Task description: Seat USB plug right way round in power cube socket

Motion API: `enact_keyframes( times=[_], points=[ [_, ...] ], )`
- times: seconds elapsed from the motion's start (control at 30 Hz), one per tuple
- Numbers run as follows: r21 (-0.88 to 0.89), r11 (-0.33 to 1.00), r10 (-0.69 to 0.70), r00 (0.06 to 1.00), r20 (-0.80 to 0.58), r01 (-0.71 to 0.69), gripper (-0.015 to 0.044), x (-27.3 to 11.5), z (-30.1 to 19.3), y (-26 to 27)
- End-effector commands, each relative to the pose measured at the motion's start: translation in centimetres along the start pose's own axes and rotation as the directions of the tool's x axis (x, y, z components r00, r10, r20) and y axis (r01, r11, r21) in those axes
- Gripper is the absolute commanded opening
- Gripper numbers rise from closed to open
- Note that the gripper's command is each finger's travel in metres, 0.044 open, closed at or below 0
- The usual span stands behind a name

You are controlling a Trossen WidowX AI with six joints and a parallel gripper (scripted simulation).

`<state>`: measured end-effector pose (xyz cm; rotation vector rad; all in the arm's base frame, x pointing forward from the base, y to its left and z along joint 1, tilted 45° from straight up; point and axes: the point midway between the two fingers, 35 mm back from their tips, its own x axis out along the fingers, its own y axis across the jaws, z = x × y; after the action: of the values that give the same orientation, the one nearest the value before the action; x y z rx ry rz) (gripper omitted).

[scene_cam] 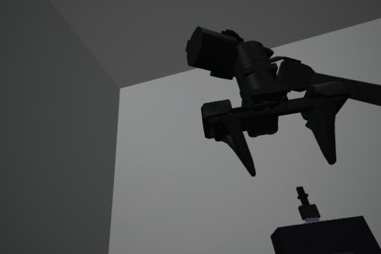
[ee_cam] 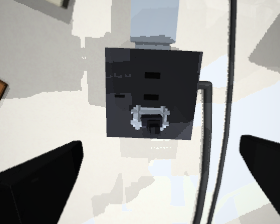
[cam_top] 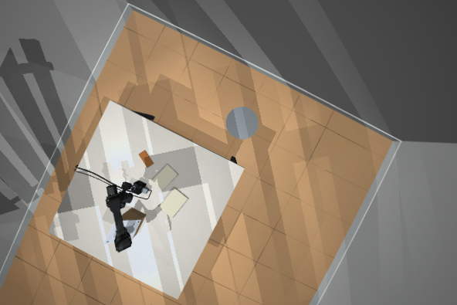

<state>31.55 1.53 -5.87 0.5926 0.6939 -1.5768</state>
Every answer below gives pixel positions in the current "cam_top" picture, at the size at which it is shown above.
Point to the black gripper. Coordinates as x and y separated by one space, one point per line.
125 186

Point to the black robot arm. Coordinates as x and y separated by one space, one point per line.
123 239

